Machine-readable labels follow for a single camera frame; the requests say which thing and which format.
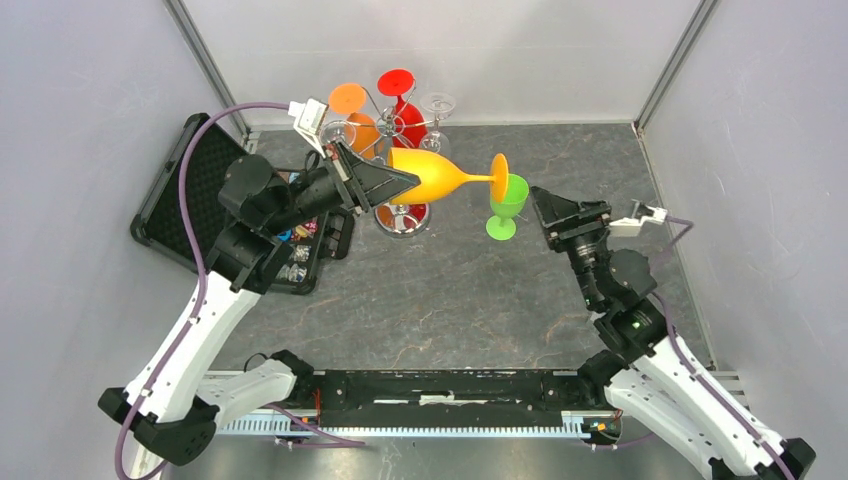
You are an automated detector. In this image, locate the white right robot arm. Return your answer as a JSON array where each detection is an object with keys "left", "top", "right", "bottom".
[{"left": 530, "top": 186, "right": 816, "bottom": 479}]

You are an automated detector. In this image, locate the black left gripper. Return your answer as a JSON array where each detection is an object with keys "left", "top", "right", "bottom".
[{"left": 266, "top": 137, "right": 422, "bottom": 235}]

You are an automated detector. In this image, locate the clear wine glass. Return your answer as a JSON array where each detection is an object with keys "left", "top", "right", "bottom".
[
  {"left": 419, "top": 92, "right": 456, "bottom": 159},
  {"left": 319, "top": 120, "right": 356, "bottom": 150}
]

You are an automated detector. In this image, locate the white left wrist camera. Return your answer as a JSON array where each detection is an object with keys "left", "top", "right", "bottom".
[{"left": 287, "top": 97, "right": 329, "bottom": 158}]

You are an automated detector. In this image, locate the green plastic wine glass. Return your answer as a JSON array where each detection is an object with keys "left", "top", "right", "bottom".
[{"left": 485, "top": 174, "right": 529, "bottom": 241}]

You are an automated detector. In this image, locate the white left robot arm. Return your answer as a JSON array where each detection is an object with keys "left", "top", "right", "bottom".
[{"left": 98, "top": 142, "right": 420, "bottom": 466}]

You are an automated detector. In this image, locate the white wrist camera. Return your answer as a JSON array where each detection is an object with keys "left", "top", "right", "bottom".
[
  {"left": 608, "top": 201, "right": 668, "bottom": 238},
  {"left": 287, "top": 97, "right": 329, "bottom": 158}
]

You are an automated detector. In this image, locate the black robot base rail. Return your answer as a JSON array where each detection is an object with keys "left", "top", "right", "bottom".
[{"left": 238, "top": 351, "right": 637, "bottom": 439}]

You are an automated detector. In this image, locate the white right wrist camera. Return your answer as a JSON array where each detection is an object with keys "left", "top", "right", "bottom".
[{"left": 608, "top": 201, "right": 668, "bottom": 238}]

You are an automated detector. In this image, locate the yellow plastic wine glass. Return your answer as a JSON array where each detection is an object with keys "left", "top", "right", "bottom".
[{"left": 387, "top": 147, "right": 510, "bottom": 205}]

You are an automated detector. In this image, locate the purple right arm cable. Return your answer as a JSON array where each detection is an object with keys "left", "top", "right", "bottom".
[{"left": 649, "top": 215, "right": 796, "bottom": 480}]

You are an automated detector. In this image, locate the red plastic wine glass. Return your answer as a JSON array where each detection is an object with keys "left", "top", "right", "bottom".
[{"left": 377, "top": 68, "right": 428, "bottom": 149}]

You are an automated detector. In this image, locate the black poker chip case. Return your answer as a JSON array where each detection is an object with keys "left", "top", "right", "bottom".
[{"left": 130, "top": 113, "right": 355, "bottom": 295}]

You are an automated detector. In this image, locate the orange plastic wine glass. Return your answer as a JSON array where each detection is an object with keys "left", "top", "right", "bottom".
[{"left": 328, "top": 83, "right": 381, "bottom": 160}]

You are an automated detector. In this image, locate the chrome wine glass rack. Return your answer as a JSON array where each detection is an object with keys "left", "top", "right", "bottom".
[{"left": 319, "top": 78, "right": 458, "bottom": 237}]

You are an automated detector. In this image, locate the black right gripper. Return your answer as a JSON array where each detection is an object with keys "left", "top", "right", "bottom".
[{"left": 531, "top": 184, "right": 613, "bottom": 308}]

